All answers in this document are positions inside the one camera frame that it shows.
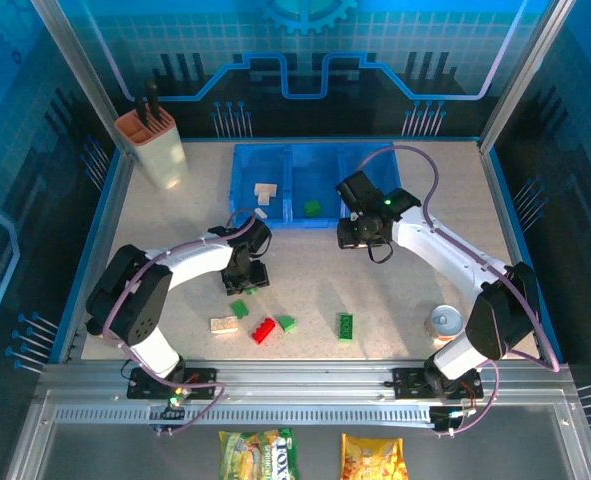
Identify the green lego brick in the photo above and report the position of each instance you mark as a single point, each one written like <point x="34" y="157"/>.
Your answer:
<point x="239" y="308"/>
<point x="287" y="323"/>
<point x="312" y="207"/>
<point x="251" y="289"/>

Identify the large white lego brick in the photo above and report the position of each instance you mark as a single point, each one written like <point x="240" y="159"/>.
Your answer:
<point x="224" y="325"/>

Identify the red long lego brick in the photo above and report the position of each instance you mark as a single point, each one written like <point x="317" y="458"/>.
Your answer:
<point x="263" y="330"/>

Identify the green long lego plate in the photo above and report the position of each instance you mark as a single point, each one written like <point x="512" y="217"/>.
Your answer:
<point x="345" y="327"/>

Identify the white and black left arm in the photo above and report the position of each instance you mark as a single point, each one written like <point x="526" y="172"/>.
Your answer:
<point x="200" y="260"/>

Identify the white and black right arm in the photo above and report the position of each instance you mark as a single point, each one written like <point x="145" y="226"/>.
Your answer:
<point x="440" y="250"/>

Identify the blue three compartment bin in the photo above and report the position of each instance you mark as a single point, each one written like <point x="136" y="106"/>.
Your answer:
<point x="310" y="170"/>

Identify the pink and cream knife block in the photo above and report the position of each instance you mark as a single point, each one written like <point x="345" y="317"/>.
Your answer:
<point x="160" y="155"/>

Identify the silver tin can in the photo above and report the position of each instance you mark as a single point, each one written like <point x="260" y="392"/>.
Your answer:
<point x="445" y="320"/>

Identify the small circuit board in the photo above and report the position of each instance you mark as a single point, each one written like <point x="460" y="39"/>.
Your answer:
<point x="174" y="412"/>
<point x="447" y="417"/>

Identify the green snack bag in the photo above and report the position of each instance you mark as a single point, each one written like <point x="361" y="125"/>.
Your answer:
<point x="260" y="457"/>

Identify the yellow chips bag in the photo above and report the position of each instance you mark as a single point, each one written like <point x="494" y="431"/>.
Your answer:
<point x="372" y="457"/>

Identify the aluminium front rail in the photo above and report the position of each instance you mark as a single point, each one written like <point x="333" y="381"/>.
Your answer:
<point x="300" y="377"/>

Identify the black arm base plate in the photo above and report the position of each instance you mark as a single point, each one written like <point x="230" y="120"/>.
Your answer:
<point x="405" y="382"/>
<point x="202" y="377"/>

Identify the aluminium frame post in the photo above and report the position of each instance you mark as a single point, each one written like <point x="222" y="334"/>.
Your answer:
<point x="530" y="60"/>
<point x="77" y="60"/>

